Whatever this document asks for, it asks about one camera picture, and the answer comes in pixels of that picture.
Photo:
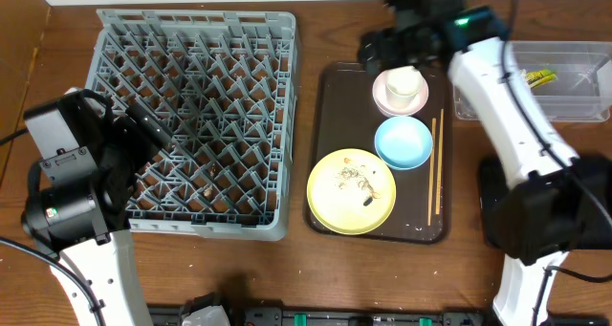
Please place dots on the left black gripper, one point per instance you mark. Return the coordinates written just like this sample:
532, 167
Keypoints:
124, 138

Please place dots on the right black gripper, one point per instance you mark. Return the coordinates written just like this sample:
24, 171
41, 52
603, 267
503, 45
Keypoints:
382, 46

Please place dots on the pink plastic bowl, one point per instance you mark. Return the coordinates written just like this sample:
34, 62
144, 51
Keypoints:
379, 96

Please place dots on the green snack wrapper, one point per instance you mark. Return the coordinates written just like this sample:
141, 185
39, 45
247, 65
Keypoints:
538, 78

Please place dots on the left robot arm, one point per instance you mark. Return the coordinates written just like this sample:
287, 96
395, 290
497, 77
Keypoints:
90, 250

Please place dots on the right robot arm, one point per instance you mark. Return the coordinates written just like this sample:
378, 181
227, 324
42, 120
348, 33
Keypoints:
484, 69

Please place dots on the grey dishwasher rack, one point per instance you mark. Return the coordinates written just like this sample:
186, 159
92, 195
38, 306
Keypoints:
225, 84

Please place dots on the cream plastic cup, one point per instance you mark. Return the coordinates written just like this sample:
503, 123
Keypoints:
402, 86

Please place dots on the light blue bowl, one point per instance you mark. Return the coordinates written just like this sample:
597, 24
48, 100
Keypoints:
403, 143

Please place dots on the left wooden chopstick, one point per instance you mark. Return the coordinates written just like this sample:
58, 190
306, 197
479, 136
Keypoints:
431, 172

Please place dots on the wooden chopstick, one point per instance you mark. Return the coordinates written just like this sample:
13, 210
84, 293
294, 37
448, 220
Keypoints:
431, 172
440, 164

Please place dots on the right wooden chopstick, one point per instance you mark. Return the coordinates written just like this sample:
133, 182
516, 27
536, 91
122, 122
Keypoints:
440, 164

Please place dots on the yellow plate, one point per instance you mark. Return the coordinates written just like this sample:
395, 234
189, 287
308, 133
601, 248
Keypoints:
351, 191

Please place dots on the clear plastic bin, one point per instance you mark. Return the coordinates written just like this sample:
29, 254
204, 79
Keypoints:
581, 91

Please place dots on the black bin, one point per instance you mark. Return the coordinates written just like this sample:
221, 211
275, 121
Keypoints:
492, 197

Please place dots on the cardboard wall panel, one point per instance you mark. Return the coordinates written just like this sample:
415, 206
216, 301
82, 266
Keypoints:
22, 26

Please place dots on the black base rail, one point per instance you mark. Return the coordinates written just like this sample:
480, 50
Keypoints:
240, 307

